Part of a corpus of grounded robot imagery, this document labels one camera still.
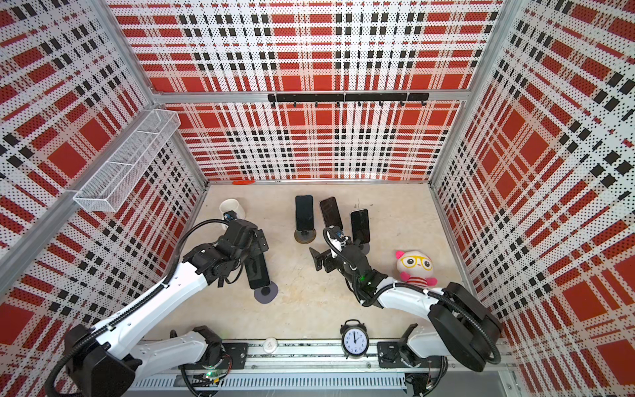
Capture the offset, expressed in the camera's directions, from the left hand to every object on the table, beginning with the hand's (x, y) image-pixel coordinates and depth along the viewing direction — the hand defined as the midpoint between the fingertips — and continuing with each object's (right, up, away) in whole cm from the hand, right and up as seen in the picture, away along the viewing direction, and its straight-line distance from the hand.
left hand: (255, 241), depth 80 cm
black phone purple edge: (+25, +9, +15) cm, 30 cm away
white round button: (+6, -31, -5) cm, 33 cm away
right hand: (+23, -1, +3) cm, 23 cm away
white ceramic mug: (-16, +12, +22) cm, 30 cm away
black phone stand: (+36, +4, +10) cm, 38 cm away
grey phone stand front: (+2, -20, +6) cm, 21 cm away
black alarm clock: (+33, -30, -5) cm, 44 cm away
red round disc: (-22, +24, +47) cm, 57 cm away
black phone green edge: (+15, +9, +14) cm, 22 cm away
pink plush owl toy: (+55, -11, +6) cm, 57 cm away
